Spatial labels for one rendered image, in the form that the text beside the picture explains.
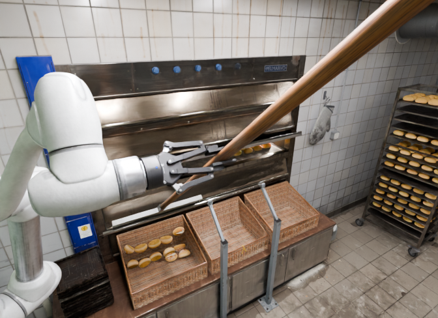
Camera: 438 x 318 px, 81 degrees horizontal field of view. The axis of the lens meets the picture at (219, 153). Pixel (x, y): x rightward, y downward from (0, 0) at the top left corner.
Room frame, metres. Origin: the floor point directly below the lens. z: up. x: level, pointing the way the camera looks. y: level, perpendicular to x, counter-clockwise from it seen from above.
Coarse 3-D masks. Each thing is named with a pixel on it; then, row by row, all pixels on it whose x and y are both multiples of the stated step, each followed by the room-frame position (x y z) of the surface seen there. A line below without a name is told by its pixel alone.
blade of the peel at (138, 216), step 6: (192, 198) 1.38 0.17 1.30; (198, 198) 1.40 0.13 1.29; (174, 204) 1.32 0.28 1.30; (180, 204) 1.33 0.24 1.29; (186, 204) 1.41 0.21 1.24; (150, 210) 1.25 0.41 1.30; (156, 210) 1.26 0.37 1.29; (162, 210) 1.27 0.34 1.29; (168, 210) 1.41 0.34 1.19; (132, 216) 1.20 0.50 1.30; (138, 216) 1.21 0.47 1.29; (144, 216) 1.23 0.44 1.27; (114, 222) 1.15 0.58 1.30; (120, 222) 1.16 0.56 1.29; (126, 222) 1.21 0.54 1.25
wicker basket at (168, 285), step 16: (160, 224) 1.70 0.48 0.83; (176, 224) 1.75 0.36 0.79; (128, 240) 1.57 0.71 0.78; (144, 240) 1.61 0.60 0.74; (176, 240) 1.71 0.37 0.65; (192, 240) 1.61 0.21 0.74; (144, 256) 1.57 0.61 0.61; (192, 256) 1.59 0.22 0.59; (128, 272) 1.43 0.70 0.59; (144, 272) 1.43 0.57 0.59; (160, 272) 1.43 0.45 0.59; (176, 272) 1.43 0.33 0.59; (192, 272) 1.34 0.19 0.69; (128, 288) 1.26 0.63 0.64; (144, 288) 1.18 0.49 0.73; (160, 288) 1.23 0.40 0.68; (176, 288) 1.28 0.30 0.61; (144, 304) 1.17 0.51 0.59
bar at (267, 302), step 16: (240, 192) 1.68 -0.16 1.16; (272, 208) 1.67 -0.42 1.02; (128, 224) 1.29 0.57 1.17; (224, 240) 1.38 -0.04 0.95; (272, 240) 1.60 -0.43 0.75; (224, 256) 1.35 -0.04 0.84; (272, 256) 1.59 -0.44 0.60; (224, 272) 1.35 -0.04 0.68; (272, 272) 1.59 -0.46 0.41; (224, 288) 1.35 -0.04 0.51; (272, 288) 1.60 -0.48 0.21; (224, 304) 1.36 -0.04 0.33; (272, 304) 1.58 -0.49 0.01
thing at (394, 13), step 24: (408, 0) 0.28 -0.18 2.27; (432, 0) 0.27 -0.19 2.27; (360, 24) 0.32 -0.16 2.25; (384, 24) 0.29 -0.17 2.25; (336, 48) 0.34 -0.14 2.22; (360, 48) 0.31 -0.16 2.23; (312, 72) 0.37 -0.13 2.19; (336, 72) 0.34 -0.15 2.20; (288, 96) 0.40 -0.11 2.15; (264, 120) 0.45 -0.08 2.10; (240, 144) 0.52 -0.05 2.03
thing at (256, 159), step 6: (282, 150) 2.44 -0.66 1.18; (258, 156) 2.28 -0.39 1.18; (264, 156) 2.28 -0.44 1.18; (270, 156) 2.30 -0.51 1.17; (276, 156) 2.34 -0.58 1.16; (240, 162) 2.15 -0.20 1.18; (246, 162) 2.16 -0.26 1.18; (252, 162) 2.19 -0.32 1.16; (258, 162) 2.23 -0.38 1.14; (228, 168) 2.06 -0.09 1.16; (234, 168) 2.10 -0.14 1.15; (180, 180) 1.84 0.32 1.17; (186, 180) 1.87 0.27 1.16; (162, 186) 1.77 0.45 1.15
